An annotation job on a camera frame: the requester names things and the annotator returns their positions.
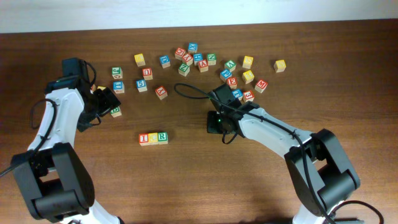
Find red I block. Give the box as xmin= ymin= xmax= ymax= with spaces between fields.
xmin=139 ymin=133 xmax=149 ymax=146

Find green R block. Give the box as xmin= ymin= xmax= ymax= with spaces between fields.
xmin=158 ymin=132 xmax=169 ymax=144

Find red A block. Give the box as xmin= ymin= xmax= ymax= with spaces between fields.
xmin=197 ymin=60 xmax=209 ymax=72

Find yellow C block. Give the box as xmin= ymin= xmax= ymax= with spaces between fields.
xmin=148 ymin=133 xmax=159 ymax=145

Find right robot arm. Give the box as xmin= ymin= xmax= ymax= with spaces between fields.
xmin=212 ymin=100 xmax=360 ymax=223

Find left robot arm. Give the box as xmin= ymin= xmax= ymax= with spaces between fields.
xmin=11 ymin=77 xmax=122 ymax=223

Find green 8 block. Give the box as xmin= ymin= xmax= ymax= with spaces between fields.
xmin=110 ymin=106 xmax=122 ymax=118

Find blue L block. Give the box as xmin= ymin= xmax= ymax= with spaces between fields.
xmin=113 ymin=81 xmax=125 ymax=94

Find green J block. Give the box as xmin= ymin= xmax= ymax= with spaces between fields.
xmin=111 ymin=67 xmax=123 ymax=79

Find blue 1 block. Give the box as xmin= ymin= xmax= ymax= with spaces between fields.
xmin=232 ymin=89 xmax=243 ymax=100

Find red 3 block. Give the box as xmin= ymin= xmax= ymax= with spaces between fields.
xmin=243 ymin=90 xmax=255 ymax=102

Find blue 5 block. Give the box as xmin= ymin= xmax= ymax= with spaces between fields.
xmin=136 ymin=80 xmax=147 ymax=92

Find red E block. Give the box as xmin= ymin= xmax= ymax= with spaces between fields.
xmin=226 ymin=77 xmax=238 ymax=90

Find blue P block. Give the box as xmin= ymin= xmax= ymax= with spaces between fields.
xmin=220 ymin=69 xmax=232 ymax=82

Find red U block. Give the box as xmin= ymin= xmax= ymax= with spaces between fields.
xmin=142 ymin=68 xmax=153 ymax=80

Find yellow block centre right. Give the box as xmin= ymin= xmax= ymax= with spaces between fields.
xmin=242 ymin=70 xmax=254 ymax=84

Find red M block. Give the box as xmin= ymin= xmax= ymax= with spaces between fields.
xmin=254 ymin=80 xmax=268 ymax=93

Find yellow block upper left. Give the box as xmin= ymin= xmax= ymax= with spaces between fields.
xmin=134 ymin=54 xmax=146 ymax=67

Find green V block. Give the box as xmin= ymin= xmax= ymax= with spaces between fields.
xmin=224 ymin=60 xmax=236 ymax=72

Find red K block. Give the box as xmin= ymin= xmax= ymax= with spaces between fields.
xmin=155 ymin=86 xmax=168 ymax=100

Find green Z block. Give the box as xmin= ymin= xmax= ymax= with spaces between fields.
xmin=178 ymin=63 xmax=190 ymax=77

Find green N block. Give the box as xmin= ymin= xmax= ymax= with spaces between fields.
xmin=206 ymin=54 xmax=216 ymax=65

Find yellow block upper right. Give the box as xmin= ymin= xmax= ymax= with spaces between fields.
xmin=242 ymin=55 xmax=254 ymax=69

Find blue H block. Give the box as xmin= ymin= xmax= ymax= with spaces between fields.
xmin=193 ymin=53 xmax=203 ymax=66

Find red X block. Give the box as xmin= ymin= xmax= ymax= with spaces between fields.
xmin=182 ymin=53 xmax=193 ymax=66

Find blue D block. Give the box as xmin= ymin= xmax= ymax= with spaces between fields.
xmin=159 ymin=55 xmax=170 ymax=68

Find red G block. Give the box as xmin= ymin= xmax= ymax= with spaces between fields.
xmin=175 ymin=47 xmax=186 ymax=60

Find yellow S block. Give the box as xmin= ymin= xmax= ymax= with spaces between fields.
xmin=274 ymin=60 xmax=286 ymax=73

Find left camera cable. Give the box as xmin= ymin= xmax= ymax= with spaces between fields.
xmin=0 ymin=98 xmax=58 ymax=178

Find camera cable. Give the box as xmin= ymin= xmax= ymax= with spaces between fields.
xmin=0 ymin=98 xmax=58 ymax=178
xmin=173 ymin=82 xmax=386 ymax=224

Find right camera cable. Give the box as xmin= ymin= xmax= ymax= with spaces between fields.
xmin=173 ymin=82 xmax=386 ymax=224

